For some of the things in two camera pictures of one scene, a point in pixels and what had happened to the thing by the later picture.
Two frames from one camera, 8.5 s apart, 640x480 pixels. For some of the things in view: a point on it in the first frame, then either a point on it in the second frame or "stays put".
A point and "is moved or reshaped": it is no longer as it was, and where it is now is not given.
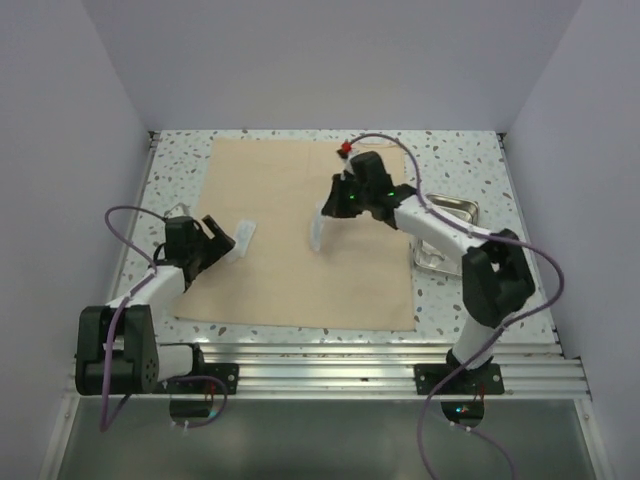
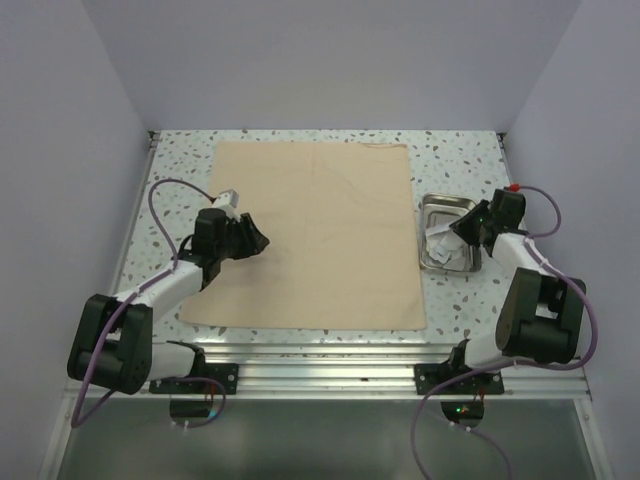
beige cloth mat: [300, 269] stays put
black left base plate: [228, 373] stays put
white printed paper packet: [242, 237] is moved or reshaped
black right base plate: [484, 381] stays put
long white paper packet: [316, 229] is moved or reshaped
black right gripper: [334, 207] → [462, 226]
